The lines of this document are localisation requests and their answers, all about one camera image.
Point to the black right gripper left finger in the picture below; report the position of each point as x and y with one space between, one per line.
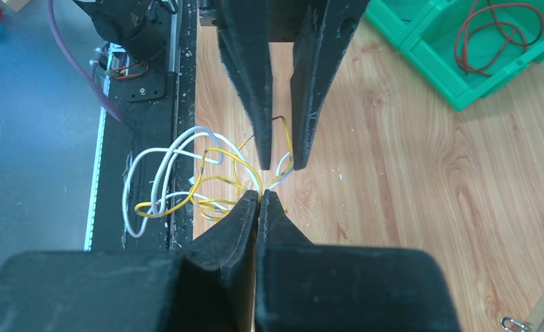
207 285

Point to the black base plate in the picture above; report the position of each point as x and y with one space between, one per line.
157 107

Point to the green compartment tray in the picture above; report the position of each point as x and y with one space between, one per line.
466 49

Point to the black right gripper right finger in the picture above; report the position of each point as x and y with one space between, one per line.
303 286

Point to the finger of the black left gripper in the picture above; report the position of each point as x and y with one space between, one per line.
242 29
326 30

